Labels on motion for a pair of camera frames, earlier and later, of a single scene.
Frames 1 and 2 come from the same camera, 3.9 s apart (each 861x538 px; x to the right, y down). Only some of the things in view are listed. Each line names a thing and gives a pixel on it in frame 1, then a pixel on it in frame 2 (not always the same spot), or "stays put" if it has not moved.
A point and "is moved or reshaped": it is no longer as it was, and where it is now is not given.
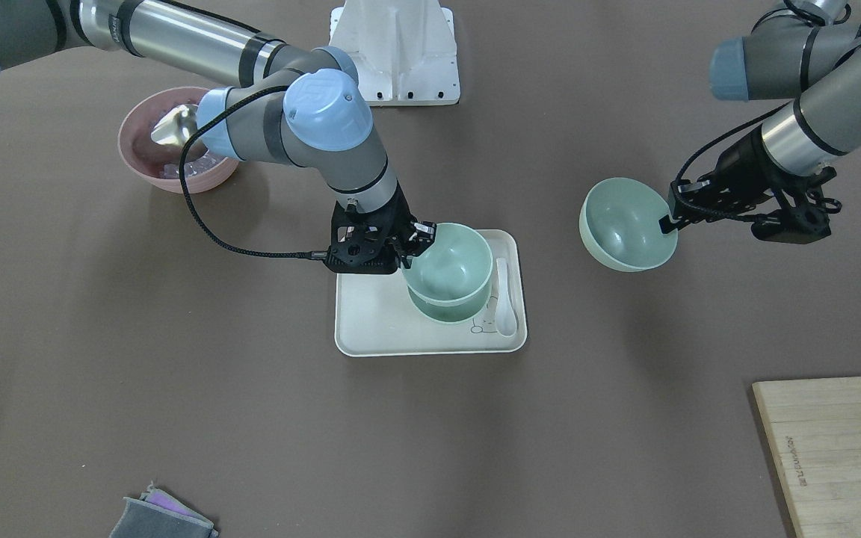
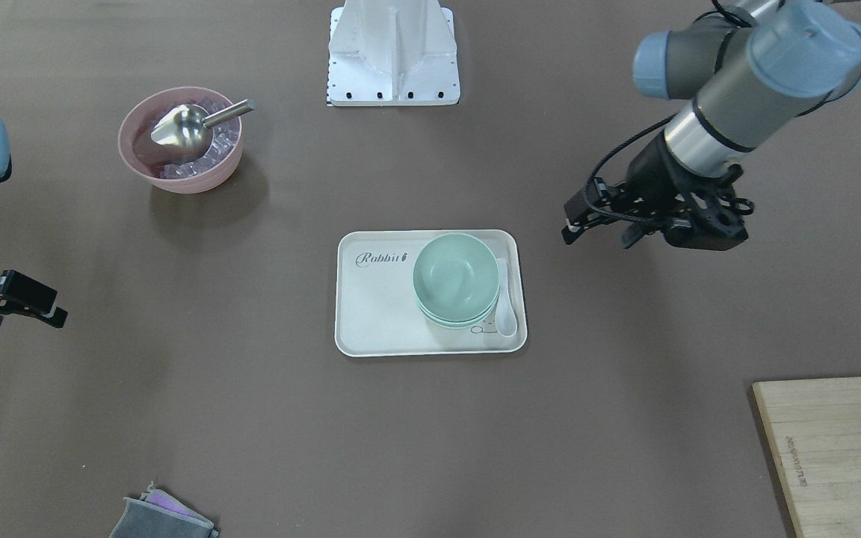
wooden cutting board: (834, 444) stays put
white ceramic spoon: (506, 320) stays put
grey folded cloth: (158, 515) stays put
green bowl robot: (457, 268) is moved or reshaped
